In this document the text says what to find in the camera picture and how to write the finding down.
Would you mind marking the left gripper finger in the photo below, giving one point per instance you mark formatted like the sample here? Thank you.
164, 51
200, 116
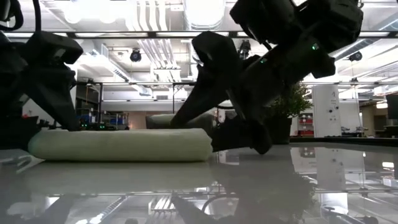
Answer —
56, 90

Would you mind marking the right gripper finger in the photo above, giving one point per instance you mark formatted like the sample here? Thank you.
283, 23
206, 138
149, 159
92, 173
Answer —
245, 133
208, 93

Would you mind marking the dark grey plastic bin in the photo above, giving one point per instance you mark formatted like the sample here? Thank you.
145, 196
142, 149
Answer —
202, 123

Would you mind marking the small potted artificial plant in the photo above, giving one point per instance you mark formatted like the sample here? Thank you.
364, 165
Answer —
295, 102

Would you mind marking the black ceiling spotlight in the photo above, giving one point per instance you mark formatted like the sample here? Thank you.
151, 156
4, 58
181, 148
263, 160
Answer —
135, 56
244, 48
355, 56

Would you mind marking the shelf with red bins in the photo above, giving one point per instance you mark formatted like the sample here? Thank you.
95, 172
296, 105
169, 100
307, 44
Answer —
306, 124

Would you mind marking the white cylindrical appliance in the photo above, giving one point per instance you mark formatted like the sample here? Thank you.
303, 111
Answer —
326, 109

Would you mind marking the white paper hang tag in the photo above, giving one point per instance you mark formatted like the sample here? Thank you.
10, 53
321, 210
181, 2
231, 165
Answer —
34, 161

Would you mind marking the black screen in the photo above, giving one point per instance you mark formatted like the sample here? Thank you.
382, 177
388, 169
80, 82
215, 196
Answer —
392, 107

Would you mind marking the black metal rack frame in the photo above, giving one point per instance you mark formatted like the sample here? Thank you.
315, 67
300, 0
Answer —
173, 99
101, 93

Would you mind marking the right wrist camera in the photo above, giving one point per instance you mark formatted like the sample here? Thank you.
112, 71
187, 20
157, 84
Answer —
214, 53

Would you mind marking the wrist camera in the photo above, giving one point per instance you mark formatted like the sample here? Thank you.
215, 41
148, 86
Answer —
53, 46
214, 53

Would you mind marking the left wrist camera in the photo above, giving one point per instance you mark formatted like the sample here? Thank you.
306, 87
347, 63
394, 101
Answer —
53, 46

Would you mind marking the black aluminium table frame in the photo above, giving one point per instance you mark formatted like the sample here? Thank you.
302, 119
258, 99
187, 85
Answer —
342, 140

